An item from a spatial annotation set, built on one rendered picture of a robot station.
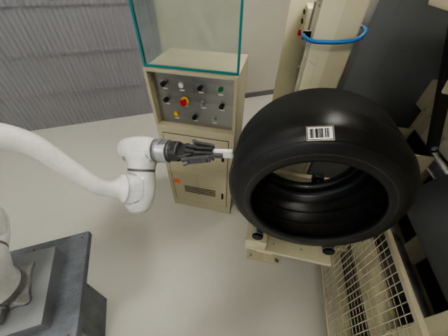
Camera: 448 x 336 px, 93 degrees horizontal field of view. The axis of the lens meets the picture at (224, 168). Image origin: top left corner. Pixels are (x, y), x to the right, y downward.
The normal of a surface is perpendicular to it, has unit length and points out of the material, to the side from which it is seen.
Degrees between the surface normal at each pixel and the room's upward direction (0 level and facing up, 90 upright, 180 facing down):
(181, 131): 90
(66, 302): 0
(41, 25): 90
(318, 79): 90
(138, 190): 60
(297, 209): 4
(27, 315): 5
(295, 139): 48
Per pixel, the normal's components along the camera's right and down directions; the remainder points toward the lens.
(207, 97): -0.22, 0.68
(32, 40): 0.32, 0.67
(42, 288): 0.08, -0.67
